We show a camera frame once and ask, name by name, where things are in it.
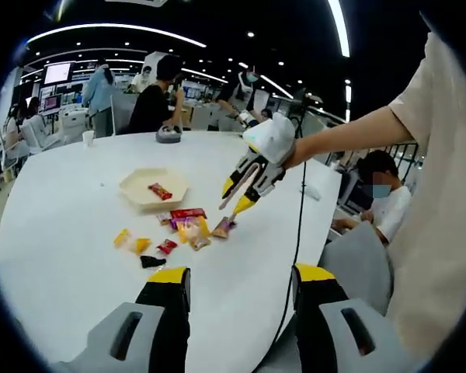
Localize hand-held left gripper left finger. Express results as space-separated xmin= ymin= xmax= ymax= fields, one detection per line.
xmin=50 ymin=266 xmax=191 ymax=373

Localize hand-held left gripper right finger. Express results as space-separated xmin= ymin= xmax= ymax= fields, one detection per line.
xmin=292 ymin=263 xmax=416 ymax=373

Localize pink food tongs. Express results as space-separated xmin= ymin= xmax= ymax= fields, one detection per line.
xmin=218 ymin=161 xmax=263 ymax=226

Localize brown purple food packet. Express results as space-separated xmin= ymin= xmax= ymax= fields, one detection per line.
xmin=210 ymin=217 xmax=234 ymax=239

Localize long red food bar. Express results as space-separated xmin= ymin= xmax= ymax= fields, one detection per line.
xmin=169 ymin=207 xmax=207 ymax=219

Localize orange yellow food packet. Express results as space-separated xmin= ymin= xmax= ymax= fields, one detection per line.
xmin=177 ymin=216 xmax=211 ymax=244

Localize yellow clear food packet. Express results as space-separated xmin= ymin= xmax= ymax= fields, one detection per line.
xmin=113 ymin=228 xmax=153 ymax=254

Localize beige hexagonal food container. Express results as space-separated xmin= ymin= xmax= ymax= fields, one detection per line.
xmin=118 ymin=166 xmax=190 ymax=214

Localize black tripod stand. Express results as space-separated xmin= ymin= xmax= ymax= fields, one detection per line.
xmin=290 ymin=87 xmax=323 ymax=129

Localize small white device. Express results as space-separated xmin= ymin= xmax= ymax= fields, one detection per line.
xmin=302 ymin=182 xmax=327 ymax=201

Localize grey fabric chair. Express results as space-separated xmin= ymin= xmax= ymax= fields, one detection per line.
xmin=318 ymin=223 xmax=395 ymax=315

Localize grey headset device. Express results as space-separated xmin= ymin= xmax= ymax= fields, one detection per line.
xmin=155 ymin=126 xmax=183 ymax=145

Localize ceiling light strip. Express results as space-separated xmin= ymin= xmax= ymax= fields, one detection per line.
xmin=328 ymin=0 xmax=353 ymax=58
xmin=25 ymin=23 xmax=207 ymax=50

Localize grey office chair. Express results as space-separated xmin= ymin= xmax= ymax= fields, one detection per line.
xmin=110 ymin=92 xmax=139 ymax=135

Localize operator in beige shirt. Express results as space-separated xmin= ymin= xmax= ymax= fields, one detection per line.
xmin=384 ymin=30 xmax=466 ymax=354

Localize white bright display screen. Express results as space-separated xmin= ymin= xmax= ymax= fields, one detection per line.
xmin=43 ymin=61 xmax=73 ymax=85

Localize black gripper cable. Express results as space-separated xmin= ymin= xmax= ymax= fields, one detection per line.
xmin=256 ymin=159 xmax=308 ymax=368

